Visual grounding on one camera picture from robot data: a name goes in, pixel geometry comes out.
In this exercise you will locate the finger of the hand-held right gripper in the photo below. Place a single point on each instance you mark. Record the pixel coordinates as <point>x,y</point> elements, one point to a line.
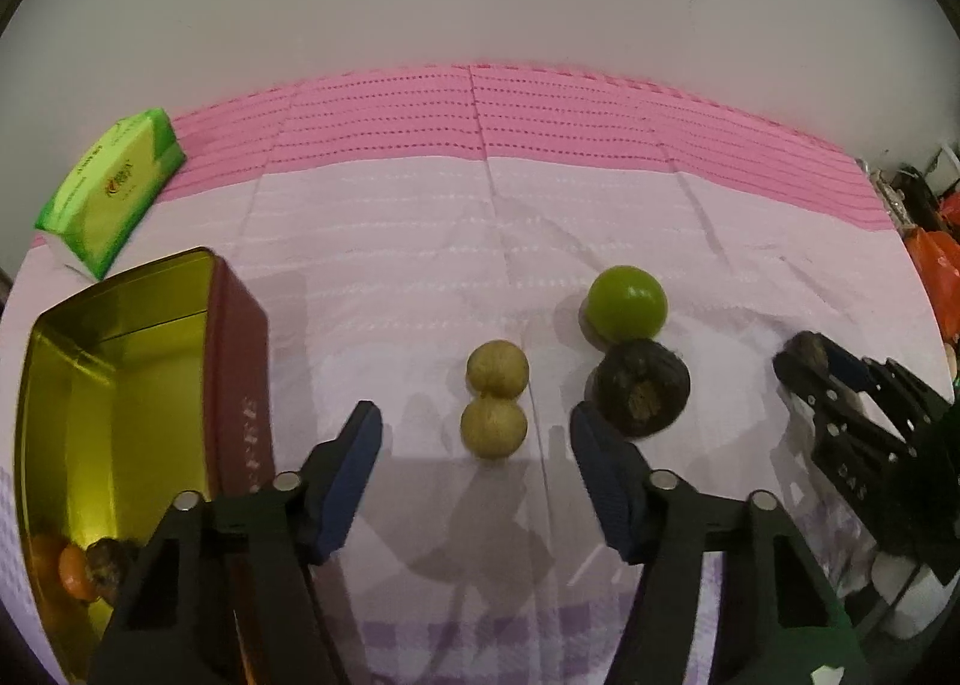
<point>825,422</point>
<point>851,366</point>

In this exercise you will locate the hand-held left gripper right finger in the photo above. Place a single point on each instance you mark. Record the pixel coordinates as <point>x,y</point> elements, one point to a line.
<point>607,486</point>

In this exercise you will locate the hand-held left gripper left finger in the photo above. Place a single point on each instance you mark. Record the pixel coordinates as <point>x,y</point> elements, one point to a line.
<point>349,482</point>

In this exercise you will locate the tan longan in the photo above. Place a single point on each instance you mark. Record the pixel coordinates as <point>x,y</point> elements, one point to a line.
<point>497,368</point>
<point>493,427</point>

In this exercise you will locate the gold metal tin box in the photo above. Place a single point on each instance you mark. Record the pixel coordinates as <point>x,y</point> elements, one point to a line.
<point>112,430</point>

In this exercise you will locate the small orange mandarin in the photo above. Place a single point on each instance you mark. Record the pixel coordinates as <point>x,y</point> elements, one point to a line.
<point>73,571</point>

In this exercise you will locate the dark passion fruit with torn patch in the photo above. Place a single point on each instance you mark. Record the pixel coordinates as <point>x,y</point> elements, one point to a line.
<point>637,388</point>

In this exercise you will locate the orange plastic bag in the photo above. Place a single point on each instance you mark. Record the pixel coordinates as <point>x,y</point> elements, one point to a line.
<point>936,265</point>

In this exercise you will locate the green round fruit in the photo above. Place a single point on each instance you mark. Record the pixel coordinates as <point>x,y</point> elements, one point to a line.
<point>626,304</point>

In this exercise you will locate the dark clutter pile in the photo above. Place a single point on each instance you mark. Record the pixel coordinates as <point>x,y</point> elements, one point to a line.
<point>911,186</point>

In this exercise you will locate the pink and purple checked tablecloth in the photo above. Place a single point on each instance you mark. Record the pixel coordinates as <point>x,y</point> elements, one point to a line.
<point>465,220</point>

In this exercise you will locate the green tissue pack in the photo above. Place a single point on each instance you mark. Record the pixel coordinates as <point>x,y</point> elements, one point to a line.
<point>112,193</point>

